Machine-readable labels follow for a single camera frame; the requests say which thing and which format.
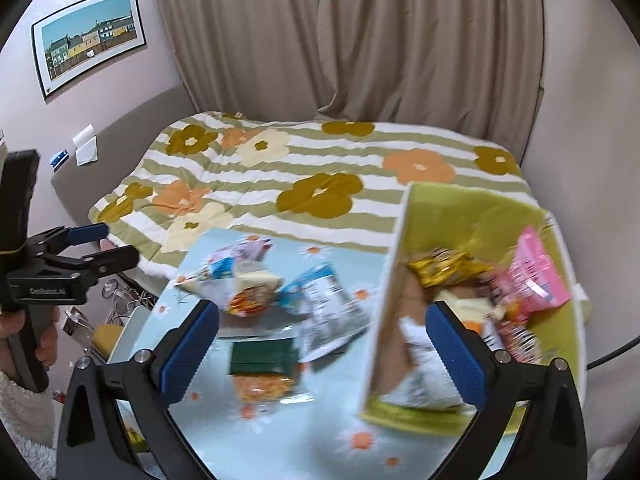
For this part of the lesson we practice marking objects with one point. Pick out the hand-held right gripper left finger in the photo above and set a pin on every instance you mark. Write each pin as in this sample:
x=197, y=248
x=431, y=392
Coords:
x=192, y=350

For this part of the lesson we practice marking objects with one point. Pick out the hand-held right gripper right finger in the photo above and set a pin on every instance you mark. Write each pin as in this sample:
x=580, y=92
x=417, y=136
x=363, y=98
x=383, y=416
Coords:
x=457, y=355

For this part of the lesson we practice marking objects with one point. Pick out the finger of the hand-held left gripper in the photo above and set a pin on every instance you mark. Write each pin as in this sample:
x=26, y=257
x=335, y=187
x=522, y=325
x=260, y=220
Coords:
x=82, y=234
x=112, y=259

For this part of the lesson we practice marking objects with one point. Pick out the silver cartoon snack packet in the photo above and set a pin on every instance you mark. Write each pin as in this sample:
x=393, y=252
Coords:
x=415, y=362

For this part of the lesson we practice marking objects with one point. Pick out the white orange snack packet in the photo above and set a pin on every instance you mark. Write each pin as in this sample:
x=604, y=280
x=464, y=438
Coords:
x=465, y=308

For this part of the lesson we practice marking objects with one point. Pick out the red white snack packet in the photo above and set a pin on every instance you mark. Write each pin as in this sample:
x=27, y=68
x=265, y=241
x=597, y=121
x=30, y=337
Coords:
x=520, y=341

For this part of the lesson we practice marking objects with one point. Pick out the green orange snack packet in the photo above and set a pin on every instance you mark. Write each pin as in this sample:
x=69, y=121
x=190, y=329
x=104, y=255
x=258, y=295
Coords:
x=261, y=367

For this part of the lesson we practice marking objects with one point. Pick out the cream red snack packet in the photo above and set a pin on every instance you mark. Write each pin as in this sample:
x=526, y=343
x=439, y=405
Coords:
x=250, y=296

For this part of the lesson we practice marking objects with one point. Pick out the white blue snack packet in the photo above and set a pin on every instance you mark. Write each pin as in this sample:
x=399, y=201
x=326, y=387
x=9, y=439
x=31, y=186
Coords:
x=220, y=267

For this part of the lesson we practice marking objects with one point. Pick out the yellow snack packet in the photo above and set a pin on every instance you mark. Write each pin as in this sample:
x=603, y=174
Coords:
x=440, y=266

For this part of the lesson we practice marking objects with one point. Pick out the green cardboard box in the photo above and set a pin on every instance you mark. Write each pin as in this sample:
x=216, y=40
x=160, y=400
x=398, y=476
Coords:
x=550, y=360

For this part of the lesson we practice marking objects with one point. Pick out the small pink white snack packet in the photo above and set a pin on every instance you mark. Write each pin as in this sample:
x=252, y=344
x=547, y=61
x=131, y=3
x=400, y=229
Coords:
x=255, y=248

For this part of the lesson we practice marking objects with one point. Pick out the silver blue snack packet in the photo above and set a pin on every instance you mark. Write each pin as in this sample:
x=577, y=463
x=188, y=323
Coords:
x=325, y=310

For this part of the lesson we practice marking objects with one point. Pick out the person's left forearm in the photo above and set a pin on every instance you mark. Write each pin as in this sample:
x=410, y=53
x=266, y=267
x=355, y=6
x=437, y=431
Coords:
x=25, y=420

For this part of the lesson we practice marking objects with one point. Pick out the person's left hand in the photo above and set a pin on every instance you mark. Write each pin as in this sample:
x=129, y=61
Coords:
x=51, y=335

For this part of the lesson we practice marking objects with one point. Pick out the small blue white item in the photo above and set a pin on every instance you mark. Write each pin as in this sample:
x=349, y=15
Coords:
x=59, y=158

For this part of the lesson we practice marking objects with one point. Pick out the yellow object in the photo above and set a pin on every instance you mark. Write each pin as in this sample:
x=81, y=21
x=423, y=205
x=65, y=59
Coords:
x=108, y=339

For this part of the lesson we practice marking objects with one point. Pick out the blue floral tablecloth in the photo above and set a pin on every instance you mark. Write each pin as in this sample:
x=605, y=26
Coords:
x=310, y=425

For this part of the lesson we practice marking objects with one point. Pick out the flowered striped blanket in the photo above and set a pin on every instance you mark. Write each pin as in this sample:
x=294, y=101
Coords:
x=300, y=180

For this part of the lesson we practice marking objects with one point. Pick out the beige curtain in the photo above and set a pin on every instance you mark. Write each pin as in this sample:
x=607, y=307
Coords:
x=350, y=35

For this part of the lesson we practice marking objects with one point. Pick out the framed wall picture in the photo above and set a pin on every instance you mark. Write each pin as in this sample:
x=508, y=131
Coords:
x=90, y=40

